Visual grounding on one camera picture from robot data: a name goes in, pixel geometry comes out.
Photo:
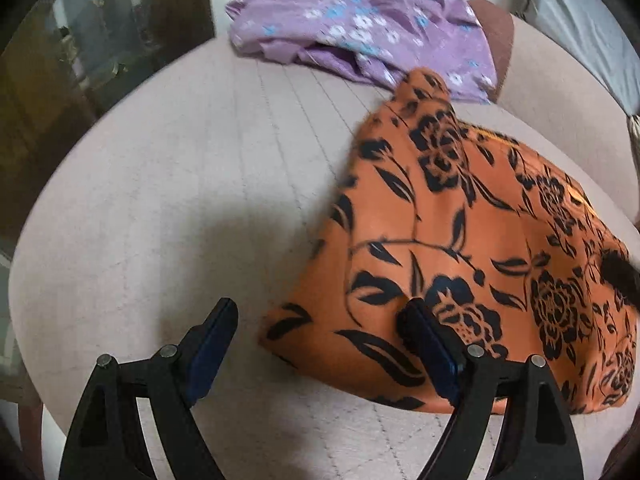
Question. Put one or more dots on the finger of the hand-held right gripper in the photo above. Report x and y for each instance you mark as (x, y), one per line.
(622, 277)

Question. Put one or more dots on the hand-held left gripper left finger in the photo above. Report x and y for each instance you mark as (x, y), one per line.
(207, 355)

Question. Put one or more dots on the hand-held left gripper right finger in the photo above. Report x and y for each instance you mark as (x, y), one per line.
(432, 347)

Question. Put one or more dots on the orange black floral shirt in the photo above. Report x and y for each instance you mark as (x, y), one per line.
(450, 240)

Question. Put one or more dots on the beige patterned blanket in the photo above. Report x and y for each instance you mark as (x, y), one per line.
(635, 127)

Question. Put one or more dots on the pink sofa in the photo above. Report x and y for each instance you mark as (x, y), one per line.
(190, 185)

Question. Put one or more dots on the grey pillow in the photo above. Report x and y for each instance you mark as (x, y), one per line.
(585, 25)

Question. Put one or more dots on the wooden stained glass door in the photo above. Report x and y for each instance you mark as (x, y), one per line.
(90, 60)

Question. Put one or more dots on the purple floral garment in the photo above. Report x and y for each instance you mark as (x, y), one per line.
(360, 20)

